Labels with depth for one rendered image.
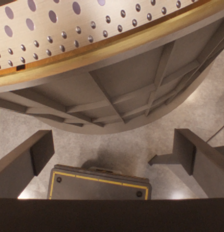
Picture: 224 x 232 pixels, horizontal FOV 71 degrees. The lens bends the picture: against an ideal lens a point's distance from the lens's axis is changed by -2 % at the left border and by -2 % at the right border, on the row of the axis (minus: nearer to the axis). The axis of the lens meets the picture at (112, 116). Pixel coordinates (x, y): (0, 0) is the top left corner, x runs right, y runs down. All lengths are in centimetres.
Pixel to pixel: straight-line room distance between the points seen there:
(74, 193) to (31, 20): 108
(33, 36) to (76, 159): 130
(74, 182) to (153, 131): 74
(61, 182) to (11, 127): 89
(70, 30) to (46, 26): 4
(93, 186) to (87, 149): 42
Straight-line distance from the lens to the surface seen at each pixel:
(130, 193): 113
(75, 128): 149
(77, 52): 28
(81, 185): 119
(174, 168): 114
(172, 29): 31
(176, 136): 16
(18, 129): 182
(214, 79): 164
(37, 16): 30
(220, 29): 59
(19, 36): 31
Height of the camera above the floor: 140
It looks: 78 degrees down
